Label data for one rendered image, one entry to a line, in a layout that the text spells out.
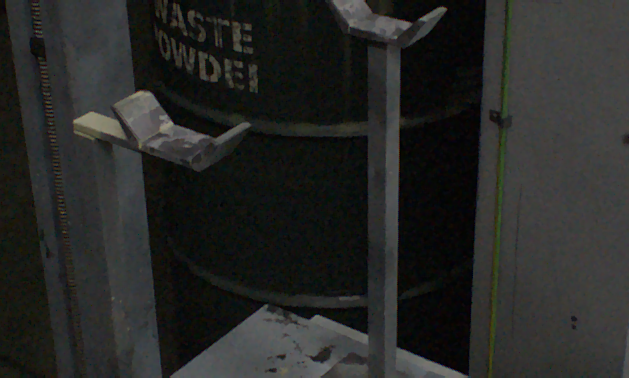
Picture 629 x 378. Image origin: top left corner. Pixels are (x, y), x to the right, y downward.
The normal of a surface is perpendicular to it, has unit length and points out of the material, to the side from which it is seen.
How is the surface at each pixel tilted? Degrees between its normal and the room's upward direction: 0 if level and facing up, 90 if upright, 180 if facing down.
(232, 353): 0
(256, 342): 0
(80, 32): 90
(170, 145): 0
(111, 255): 90
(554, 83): 90
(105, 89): 90
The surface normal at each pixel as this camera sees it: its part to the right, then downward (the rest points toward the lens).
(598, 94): -0.59, 0.40
